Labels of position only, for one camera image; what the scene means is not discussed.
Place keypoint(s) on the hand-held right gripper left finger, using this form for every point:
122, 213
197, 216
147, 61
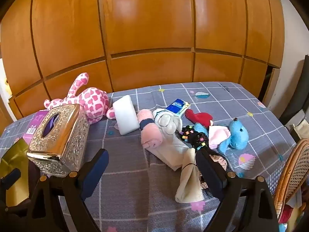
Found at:
96, 171

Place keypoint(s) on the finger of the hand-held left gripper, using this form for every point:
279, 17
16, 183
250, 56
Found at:
10, 177

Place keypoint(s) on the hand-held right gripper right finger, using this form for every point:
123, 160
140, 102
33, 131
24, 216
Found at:
210, 171

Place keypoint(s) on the gold tin box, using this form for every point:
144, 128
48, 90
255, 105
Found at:
12, 154

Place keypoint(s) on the cream cloth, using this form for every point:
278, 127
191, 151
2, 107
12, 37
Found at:
188, 186

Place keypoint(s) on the black beaded hair wig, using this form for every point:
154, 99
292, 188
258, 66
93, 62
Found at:
193, 137

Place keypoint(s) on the white paper towel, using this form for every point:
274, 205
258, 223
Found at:
171, 156

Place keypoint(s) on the blue and pink plush toy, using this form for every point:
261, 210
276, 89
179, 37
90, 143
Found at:
237, 135

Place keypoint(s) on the red plush toy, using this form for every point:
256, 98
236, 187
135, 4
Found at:
200, 118

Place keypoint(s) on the white sponge block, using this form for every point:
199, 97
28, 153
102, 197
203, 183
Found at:
124, 116

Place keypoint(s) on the pink towel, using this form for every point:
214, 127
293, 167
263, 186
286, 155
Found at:
151, 137

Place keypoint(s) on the beige plush toy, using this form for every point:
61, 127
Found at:
166, 123

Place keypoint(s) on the blue tissue pack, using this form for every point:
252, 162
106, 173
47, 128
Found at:
177, 105

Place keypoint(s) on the purple cardboard box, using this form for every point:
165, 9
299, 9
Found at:
33, 125

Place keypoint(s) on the bed with grey checked sheet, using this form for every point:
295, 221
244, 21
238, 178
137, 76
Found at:
241, 106

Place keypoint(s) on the pink spotted plush toy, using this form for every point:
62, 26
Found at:
94, 99

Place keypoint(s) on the rattan chair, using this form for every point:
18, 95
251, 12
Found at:
289, 174

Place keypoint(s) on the red cloth item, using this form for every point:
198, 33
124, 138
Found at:
286, 215

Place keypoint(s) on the yellow plush toy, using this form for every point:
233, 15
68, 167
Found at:
6, 85

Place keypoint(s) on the beige bag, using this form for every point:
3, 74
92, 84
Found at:
300, 129

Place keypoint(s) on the black panel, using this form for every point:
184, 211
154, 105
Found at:
298, 89

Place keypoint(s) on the wooden wardrobe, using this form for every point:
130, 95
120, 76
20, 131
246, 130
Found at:
144, 29

